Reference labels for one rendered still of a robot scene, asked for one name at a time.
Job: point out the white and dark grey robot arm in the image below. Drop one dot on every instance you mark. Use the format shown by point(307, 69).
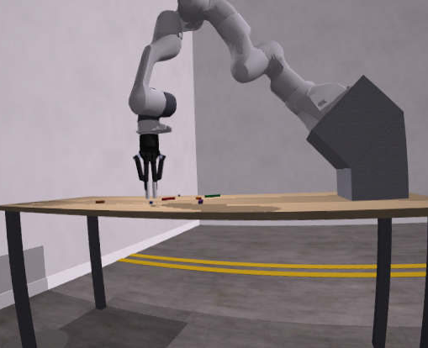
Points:
point(309, 102)

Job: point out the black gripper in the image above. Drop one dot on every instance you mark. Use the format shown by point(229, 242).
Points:
point(149, 155)

